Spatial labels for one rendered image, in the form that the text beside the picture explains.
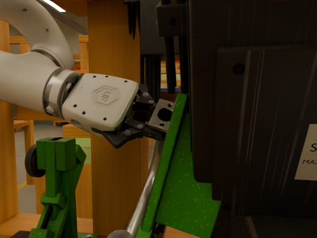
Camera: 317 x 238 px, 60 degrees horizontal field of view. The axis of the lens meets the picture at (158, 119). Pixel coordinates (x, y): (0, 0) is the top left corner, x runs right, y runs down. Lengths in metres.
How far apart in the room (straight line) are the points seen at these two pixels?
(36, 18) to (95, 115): 0.21
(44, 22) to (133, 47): 0.25
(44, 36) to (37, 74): 0.10
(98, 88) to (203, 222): 0.26
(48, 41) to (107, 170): 0.37
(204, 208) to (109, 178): 0.45
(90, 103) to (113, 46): 0.31
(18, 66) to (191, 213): 0.35
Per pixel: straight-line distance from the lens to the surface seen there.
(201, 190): 0.34
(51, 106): 0.47
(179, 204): 0.34
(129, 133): 0.42
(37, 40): 0.57
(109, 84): 0.46
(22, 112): 0.96
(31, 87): 0.48
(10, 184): 1.00
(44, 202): 0.66
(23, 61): 0.51
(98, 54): 0.74
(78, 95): 0.45
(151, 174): 0.51
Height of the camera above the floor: 1.27
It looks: 6 degrees down
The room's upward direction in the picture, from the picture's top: straight up
